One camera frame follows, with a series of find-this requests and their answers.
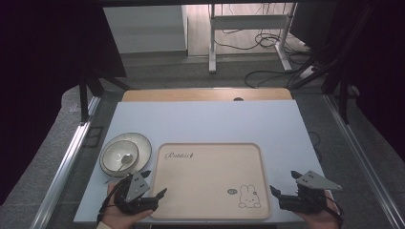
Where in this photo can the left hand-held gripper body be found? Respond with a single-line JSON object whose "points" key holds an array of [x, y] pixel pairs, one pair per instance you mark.
{"points": [[137, 186]]}

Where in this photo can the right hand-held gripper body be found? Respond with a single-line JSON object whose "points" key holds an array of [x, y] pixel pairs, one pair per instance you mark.
{"points": [[313, 183]]}

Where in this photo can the person's right hand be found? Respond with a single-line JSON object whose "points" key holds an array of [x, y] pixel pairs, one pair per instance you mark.
{"points": [[321, 221]]}

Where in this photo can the person's left hand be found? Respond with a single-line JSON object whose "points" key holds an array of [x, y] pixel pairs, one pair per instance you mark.
{"points": [[116, 219]]}

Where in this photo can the metal spoon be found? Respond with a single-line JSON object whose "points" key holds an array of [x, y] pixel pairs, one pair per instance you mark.
{"points": [[126, 158]]}

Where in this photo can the white plate with dark rim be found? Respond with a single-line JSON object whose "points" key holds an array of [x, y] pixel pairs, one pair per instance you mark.
{"points": [[143, 146]]}

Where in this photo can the white bowl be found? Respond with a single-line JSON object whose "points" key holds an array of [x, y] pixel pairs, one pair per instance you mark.
{"points": [[114, 154]]}

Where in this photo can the beige tray with rabbit drawing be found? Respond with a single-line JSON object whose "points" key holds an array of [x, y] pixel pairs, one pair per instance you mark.
{"points": [[203, 178]]}

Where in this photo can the person's beige sleeve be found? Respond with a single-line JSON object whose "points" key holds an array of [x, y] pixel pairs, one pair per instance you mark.
{"points": [[102, 225]]}

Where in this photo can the black stand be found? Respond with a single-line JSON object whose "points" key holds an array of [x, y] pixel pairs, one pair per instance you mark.
{"points": [[343, 101], [84, 95]]}

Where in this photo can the wooden table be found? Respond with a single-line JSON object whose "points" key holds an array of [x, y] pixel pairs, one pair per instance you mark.
{"points": [[197, 94]]}

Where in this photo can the white power strip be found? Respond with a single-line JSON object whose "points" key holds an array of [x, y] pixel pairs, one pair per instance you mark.
{"points": [[307, 72]]}

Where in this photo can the dark curtain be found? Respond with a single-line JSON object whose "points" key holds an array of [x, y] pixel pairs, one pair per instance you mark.
{"points": [[47, 57], [372, 63]]}

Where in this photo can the white cabinet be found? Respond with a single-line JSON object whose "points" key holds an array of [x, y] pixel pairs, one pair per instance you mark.
{"points": [[146, 28]]}

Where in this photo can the aluminium rail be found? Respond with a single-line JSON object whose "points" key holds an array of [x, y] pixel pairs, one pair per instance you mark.
{"points": [[363, 149], [68, 152]]}

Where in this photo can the white metal desk frame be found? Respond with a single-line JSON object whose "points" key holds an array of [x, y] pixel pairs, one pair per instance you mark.
{"points": [[248, 21]]}

